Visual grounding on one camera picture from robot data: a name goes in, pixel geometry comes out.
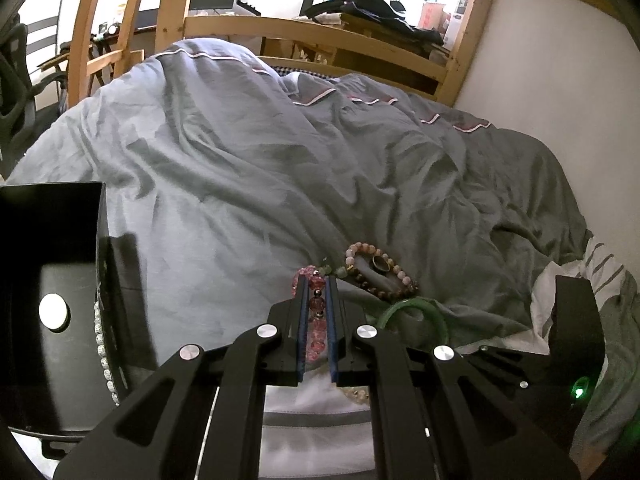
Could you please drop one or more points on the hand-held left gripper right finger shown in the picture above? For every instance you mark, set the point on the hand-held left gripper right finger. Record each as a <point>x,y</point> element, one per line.
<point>334,340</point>

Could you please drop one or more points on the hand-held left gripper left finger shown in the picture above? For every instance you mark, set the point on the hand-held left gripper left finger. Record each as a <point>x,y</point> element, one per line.
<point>301,340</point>

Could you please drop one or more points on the black jewelry box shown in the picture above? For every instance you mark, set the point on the black jewelry box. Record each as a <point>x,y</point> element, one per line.
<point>55,360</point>

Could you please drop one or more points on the white grey-striped cloth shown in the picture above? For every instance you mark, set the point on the white grey-striped cloth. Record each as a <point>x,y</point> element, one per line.
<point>315,435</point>

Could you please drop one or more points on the green jade bangle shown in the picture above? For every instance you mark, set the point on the green jade bangle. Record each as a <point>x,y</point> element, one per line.
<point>434,312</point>

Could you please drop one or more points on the grey duvet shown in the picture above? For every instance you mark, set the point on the grey duvet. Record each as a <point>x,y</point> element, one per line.
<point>280,170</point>

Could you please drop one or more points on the black backpack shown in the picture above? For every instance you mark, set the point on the black backpack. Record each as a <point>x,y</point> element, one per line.
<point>375,7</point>

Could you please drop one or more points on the wooden desk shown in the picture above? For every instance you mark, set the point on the wooden desk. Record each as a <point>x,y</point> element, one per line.
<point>145,15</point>

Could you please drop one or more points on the black office chair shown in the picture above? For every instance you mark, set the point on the black office chair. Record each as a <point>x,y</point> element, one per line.
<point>20,90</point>

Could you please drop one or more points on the wooden bed frame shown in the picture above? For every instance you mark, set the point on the wooden bed frame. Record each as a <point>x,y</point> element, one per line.
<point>350,35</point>

